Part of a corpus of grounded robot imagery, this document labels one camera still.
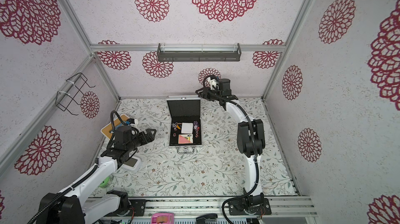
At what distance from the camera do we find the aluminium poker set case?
0.92 meters

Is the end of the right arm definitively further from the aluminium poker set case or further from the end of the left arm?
the end of the left arm

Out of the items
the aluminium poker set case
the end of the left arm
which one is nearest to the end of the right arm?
the aluminium poker set case
